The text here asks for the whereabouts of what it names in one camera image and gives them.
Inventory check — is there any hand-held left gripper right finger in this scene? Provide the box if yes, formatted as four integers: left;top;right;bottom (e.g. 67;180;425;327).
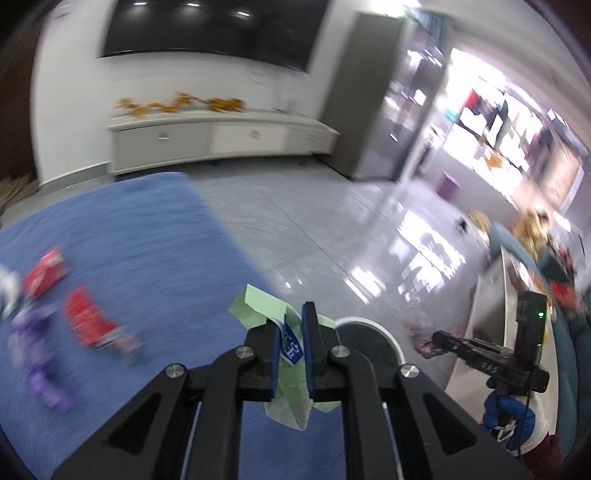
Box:
301;302;532;480

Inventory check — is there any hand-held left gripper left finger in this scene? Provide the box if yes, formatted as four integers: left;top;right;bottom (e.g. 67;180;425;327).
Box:
51;320;283;480

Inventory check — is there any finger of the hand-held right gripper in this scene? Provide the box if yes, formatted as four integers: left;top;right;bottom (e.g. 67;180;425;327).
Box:
431;330;517;370

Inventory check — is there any green paper wrapper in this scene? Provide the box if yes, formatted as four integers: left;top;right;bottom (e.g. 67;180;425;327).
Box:
229;285;345;432

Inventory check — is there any grey bin with white rim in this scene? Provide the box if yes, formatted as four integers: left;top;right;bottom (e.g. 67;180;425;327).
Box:
335;316;404;370

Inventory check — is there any clear plastic wrapper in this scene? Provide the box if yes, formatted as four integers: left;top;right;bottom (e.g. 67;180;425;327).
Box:
405;308;445;360

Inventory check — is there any red snack packet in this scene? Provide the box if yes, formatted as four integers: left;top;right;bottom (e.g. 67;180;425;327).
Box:
64;286;139;356
23;247;65;296

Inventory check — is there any purple plastic wrapper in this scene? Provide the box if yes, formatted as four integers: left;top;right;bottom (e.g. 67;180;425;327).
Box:
9;302;58;365
25;360;77;414

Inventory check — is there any white plastic wrapper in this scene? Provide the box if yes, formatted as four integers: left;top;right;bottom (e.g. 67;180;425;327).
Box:
0;268;24;319

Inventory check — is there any person's right forearm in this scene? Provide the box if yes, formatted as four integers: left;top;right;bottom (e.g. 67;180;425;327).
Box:
517;397;566;478

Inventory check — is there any person's right hand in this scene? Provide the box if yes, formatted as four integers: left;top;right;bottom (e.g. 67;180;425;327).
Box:
482;392;536;450

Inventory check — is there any teal chair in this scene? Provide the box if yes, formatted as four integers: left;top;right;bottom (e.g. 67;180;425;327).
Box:
489;222;591;444

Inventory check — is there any white table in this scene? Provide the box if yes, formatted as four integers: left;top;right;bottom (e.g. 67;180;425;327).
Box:
445;244;559;435

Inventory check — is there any blue blanket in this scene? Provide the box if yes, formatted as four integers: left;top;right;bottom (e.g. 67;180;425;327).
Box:
0;172;347;480

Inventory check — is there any purple stool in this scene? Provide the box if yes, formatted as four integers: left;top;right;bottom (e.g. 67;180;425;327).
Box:
436;172;462;197

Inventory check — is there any row of hanging clothes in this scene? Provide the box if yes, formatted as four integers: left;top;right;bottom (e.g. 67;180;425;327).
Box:
462;88;573;167

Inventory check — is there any white television cabinet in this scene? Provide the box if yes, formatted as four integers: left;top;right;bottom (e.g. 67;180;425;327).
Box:
105;110;341;176

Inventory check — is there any golden tiger figurine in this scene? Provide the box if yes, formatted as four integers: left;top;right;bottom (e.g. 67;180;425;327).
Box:
207;97;245;114

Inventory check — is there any grey refrigerator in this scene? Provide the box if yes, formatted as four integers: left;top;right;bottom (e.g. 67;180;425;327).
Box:
318;11;444;183

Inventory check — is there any golden dragon figurine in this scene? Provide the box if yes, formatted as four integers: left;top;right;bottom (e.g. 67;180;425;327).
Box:
115;92;204;118

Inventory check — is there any dark brown door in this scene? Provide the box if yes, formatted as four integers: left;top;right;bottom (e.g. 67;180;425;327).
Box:
0;18;42;185

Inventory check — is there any black wall television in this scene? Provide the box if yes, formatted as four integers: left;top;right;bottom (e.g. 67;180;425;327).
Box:
99;0;315;75

